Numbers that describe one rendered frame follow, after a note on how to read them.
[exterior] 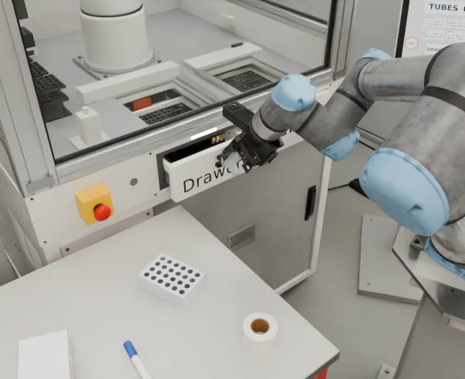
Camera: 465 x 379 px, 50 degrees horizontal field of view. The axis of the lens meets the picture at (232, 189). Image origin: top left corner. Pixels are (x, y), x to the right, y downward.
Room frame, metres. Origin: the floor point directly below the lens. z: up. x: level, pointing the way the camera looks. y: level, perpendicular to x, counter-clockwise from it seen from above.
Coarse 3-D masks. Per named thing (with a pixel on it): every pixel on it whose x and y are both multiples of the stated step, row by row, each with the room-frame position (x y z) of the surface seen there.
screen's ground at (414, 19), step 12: (420, 0) 1.64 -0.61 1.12; (432, 0) 1.64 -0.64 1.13; (444, 0) 1.63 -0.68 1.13; (456, 0) 1.62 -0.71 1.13; (408, 12) 1.63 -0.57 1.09; (420, 12) 1.62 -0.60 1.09; (432, 12) 1.61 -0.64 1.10; (444, 12) 1.60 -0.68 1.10; (456, 12) 1.60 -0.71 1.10; (408, 24) 1.60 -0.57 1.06; (420, 24) 1.59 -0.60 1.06; (420, 36) 1.57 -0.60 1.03; (420, 48) 1.54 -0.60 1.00
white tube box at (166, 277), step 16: (160, 256) 0.81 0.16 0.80; (144, 272) 0.76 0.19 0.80; (160, 272) 0.77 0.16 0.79; (176, 272) 0.76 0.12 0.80; (192, 272) 0.77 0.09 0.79; (144, 288) 0.74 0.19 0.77; (160, 288) 0.72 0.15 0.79; (176, 288) 0.72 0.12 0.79; (192, 288) 0.71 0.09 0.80; (176, 304) 0.70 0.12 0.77
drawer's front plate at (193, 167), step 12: (228, 144) 1.08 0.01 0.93; (192, 156) 1.03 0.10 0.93; (204, 156) 1.04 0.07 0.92; (216, 156) 1.06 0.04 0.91; (180, 168) 0.99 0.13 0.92; (192, 168) 1.01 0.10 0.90; (204, 168) 1.03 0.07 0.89; (216, 168) 1.06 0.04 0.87; (240, 168) 1.11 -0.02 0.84; (180, 180) 0.99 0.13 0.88; (216, 180) 1.06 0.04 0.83; (180, 192) 0.99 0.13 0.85; (192, 192) 1.01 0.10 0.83
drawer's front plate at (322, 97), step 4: (320, 92) 1.38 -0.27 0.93; (324, 92) 1.38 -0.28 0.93; (328, 92) 1.38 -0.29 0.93; (316, 96) 1.35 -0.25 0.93; (320, 96) 1.36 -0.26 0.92; (324, 96) 1.37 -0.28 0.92; (328, 96) 1.39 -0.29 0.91; (316, 100) 1.35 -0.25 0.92; (320, 100) 1.36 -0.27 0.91; (324, 100) 1.38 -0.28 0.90; (324, 104) 1.38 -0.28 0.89; (288, 132) 1.29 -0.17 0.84; (292, 132) 1.30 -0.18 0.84; (284, 136) 1.28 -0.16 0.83; (288, 136) 1.29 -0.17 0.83; (292, 136) 1.30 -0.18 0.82; (284, 140) 1.28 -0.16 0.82
